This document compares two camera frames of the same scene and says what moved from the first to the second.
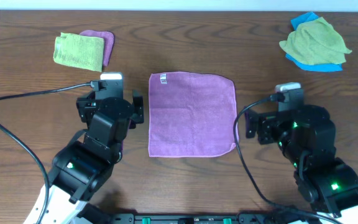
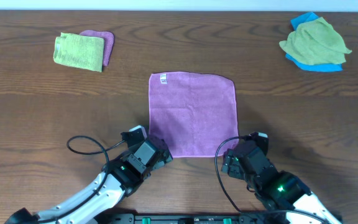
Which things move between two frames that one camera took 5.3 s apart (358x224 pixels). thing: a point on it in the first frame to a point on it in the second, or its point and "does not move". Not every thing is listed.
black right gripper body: (265, 127) to (232, 169)
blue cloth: (326, 67) does not move
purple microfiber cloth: (191, 114) does not move
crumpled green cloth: (315, 42) does not move
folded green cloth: (81, 51) does not move
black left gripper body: (86, 103) to (161, 160)
